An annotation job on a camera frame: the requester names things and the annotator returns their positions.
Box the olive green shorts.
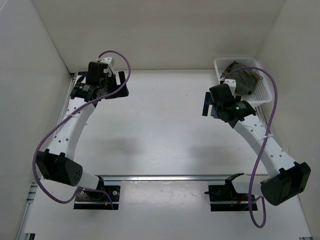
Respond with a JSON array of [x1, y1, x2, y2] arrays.
[[220, 61, 263, 96]]

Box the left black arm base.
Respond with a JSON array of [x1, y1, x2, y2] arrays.
[[73, 185, 121, 211]]

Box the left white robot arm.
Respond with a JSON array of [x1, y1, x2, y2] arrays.
[[35, 57, 129, 200]]

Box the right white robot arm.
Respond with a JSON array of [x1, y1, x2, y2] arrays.
[[202, 83, 311, 206]]

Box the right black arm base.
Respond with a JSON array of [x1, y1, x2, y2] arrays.
[[204, 173, 249, 212]]

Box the white plastic mesh basket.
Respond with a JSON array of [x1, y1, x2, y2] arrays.
[[213, 56, 273, 108]]

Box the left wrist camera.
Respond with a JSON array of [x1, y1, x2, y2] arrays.
[[97, 57, 115, 77]]

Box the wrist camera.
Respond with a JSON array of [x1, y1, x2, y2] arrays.
[[97, 57, 115, 77], [223, 78, 237, 96]]

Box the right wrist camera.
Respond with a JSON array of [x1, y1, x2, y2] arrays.
[[223, 78, 237, 96]]

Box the aluminium frame rail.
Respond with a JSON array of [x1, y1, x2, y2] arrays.
[[98, 174, 266, 183]]

